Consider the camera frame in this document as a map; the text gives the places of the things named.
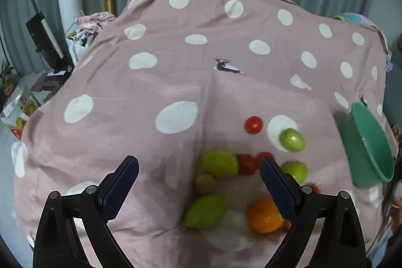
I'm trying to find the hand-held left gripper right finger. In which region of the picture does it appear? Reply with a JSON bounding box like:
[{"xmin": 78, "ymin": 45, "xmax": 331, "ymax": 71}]
[{"xmin": 259, "ymin": 156, "xmax": 367, "ymax": 268}]

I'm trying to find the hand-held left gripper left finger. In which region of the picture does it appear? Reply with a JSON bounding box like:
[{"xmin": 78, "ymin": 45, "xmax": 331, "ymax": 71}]
[{"xmin": 33, "ymin": 155, "xmax": 140, "ymax": 268}]

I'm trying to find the green jujube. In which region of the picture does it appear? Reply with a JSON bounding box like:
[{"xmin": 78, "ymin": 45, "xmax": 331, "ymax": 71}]
[
  {"xmin": 279, "ymin": 128, "xmax": 305, "ymax": 152},
  {"xmin": 184, "ymin": 195, "xmax": 227, "ymax": 229},
  {"xmin": 201, "ymin": 149, "xmax": 239, "ymax": 178},
  {"xmin": 280, "ymin": 161, "xmax": 308, "ymax": 184}
]

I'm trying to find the large orange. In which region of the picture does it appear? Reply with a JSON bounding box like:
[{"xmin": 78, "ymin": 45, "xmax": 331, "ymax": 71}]
[{"xmin": 246, "ymin": 196, "xmax": 285, "ymax": 234}]

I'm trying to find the small yellow kumquat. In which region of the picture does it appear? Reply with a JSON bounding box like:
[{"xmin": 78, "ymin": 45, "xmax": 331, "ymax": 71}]
[{"xmin": 195, "ymin": 173, "xmax": 217, "ymax": 196}]

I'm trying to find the green plastic bowl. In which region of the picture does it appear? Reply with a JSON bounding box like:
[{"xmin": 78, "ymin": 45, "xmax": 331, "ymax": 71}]
[{"xmin": 338, "ymin": 102, "xmax": 395, "ymax": 188}]

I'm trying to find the pink polka dot blanket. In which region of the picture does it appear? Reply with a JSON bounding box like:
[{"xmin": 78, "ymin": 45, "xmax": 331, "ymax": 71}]
[{"xmin": 11, "ymin": 0, "xmax": 391, "ymax": 268}]

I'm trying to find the fruit printed cardboard box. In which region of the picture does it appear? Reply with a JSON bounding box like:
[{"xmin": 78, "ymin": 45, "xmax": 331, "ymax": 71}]
[{"xmin": 0, "ymin": 89, "xmax": 43, "ymax": 140}]

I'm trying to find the pile of clothes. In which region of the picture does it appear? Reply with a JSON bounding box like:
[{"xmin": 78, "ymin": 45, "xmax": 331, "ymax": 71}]
[{"xmin": 64, "ymin": 12, "xmax": 117, "ymax": 47}]

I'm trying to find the black upright vacuum cleaner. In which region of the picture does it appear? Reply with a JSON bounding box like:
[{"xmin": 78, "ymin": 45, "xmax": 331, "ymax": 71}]
[{"xmin": 14, "ymin": 0, "xmax": 71, "ymax": 71}]

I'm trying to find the pastel printed cloth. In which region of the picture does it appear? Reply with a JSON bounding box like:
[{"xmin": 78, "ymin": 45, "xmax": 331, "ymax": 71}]
[{"xmin": 334, "ymin": 13, "xmax": 374, "ymax": 27}]

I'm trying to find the white paper roll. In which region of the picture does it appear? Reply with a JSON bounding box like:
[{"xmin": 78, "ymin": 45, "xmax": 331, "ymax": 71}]
[{"xmin": 58, "ymin": 0, "xmax": 84, "ymax": 36}]

